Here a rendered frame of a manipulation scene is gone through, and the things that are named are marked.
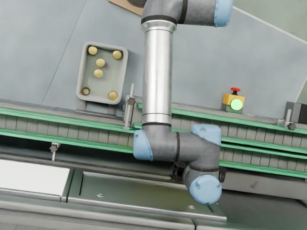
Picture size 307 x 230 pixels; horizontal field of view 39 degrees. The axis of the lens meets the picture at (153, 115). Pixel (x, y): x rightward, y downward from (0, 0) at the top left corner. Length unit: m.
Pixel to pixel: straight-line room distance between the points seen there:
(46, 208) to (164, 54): 0.51
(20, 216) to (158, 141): 0.40
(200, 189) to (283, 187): 0.83
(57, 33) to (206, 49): 0.60
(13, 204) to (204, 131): 0.53
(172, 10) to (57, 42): 0.74
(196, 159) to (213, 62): 0.81
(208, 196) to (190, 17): 0.46
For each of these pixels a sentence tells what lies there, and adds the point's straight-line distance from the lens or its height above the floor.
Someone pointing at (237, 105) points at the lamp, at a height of 0.85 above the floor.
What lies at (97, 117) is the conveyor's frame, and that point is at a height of 0.88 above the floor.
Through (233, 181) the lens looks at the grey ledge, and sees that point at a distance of 1.79.
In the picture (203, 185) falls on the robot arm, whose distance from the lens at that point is 1.08.
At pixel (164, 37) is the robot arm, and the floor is 1.41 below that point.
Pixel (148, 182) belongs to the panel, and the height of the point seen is 1.01.
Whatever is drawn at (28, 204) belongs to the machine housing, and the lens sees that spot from 1.21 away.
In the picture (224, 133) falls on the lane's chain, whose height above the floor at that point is 0.88.
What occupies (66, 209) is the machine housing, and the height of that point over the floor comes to 1.39.
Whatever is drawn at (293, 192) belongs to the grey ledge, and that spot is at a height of 0.88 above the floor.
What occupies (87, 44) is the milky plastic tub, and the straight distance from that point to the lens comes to 1.69.
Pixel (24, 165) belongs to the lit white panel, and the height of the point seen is 1.03.
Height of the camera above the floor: 2.53
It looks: 80 degrees down
